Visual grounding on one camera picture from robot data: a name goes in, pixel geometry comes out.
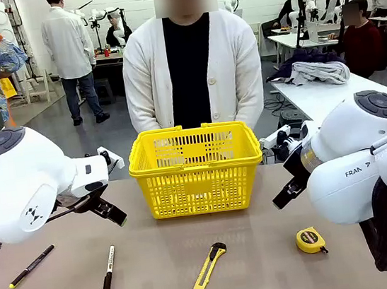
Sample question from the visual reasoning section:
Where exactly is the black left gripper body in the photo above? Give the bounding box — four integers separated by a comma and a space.
54, 179, 114, 217

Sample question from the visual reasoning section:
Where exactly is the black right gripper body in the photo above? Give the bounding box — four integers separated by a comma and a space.
279, 144, 313, 191

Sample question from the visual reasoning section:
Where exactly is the yellow tape measure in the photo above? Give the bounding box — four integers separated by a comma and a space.
294, 225, 330, 258

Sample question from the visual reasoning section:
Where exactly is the black pen with yellow tip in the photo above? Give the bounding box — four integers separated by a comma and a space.
4, 244, 60, 289

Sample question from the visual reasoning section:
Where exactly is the person's right forearm white sleeve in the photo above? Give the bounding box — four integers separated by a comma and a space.
123, 74, 164, 135

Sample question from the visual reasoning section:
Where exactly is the person's left forearm white sleeve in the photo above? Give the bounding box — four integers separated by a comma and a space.
229, 60, 270, 131

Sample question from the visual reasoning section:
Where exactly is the yellow plastic shopping basket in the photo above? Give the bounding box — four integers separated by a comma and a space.
123, 114, 270, 224

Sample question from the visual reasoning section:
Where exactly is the seated person in red sweater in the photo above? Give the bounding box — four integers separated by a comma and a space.
323, 0, 387, 83

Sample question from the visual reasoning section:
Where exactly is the person in white cardigan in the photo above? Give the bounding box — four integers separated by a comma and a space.
112, 0, 270, 150

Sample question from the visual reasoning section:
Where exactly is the seated person in black clothes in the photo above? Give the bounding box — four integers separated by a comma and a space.
101, 9, 135, 52

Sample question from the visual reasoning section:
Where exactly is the grey plastic stool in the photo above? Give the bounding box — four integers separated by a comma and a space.
279, 105, 316, 134

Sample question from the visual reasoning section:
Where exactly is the white marker with black cap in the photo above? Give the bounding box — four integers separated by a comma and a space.
96, 244, 121, 289

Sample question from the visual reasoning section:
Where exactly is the large white table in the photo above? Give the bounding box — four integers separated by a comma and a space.
270, 64, 387, 131

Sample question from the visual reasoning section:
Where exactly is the grey white cloth pile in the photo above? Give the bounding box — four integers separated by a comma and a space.
291, 55, 352, 90

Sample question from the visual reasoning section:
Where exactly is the yellow utility knife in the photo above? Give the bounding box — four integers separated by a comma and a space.
187, 241, 233, 289

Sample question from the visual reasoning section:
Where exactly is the dark navy cloth pile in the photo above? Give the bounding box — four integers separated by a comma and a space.
262, 42, 348, 84

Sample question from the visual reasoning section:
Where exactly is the dark plastic stool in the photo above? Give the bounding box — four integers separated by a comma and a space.
93, 77, 117, 107

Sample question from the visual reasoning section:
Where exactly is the white step stool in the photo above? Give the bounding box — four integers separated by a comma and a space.
14, 66, 62, 106

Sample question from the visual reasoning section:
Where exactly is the small white table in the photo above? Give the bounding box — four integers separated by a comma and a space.
266, 25, 347, 71

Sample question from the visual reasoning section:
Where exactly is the yellow floor sign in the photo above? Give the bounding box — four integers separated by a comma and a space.
0, 76, 18, 100

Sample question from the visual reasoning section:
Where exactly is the man in white shirt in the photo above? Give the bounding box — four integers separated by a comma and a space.
37, 0, 112, 130

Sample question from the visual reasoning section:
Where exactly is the white tall appliance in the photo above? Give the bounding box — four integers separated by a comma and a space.
0, 0, 20, 48

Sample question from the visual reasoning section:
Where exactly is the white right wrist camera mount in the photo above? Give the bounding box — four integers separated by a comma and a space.
257, 122, 302, 165

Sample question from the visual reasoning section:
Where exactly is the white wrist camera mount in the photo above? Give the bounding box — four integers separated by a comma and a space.
257, 122, 302, 165
96, 143, 127, 176

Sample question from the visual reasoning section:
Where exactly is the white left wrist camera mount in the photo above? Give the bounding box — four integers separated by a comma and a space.
96, 143, 127, 176

